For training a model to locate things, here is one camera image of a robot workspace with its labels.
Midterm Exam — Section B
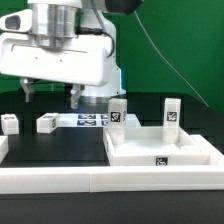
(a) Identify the thin white hanging cable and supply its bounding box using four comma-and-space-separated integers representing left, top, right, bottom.
133, 11, 211, 109

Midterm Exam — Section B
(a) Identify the black cable bundle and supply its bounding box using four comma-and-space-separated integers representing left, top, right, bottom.
17, 83, 54, 93

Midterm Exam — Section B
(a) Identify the white U-shaped obstacle fence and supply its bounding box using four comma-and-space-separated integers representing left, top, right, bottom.
0, 135, 224, 194

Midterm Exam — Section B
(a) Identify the white square tabletop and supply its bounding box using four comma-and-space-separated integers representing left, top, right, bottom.
103, 126, 211, 166

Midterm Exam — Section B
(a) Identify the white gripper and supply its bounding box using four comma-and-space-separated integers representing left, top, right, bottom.
0, 33, 115, 109

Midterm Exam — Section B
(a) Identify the white sheet with fiducial tags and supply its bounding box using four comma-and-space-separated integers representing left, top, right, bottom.
58, 113, 141, 128

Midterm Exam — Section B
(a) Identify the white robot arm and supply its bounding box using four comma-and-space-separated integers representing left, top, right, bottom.
0, 0, 144, 108

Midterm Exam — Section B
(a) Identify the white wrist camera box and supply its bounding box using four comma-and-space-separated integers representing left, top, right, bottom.
0, 9, 33, 33

